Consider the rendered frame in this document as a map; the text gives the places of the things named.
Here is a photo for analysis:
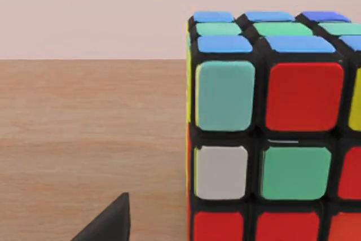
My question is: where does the multicoloured puzzle cube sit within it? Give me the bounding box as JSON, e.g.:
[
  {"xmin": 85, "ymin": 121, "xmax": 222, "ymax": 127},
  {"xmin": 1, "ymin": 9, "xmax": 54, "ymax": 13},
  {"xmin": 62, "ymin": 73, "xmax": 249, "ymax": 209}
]
[{"xmin": 185, "ymin": 10, "xmax": 361, "ymax": 241}]

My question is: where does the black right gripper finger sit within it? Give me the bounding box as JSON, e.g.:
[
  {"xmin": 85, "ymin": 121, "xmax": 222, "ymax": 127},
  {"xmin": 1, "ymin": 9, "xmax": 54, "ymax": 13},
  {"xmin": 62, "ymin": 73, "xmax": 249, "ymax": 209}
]
[{"xmin": 69, "ymin": 192, "xmax": 131, "ymax": 241}]

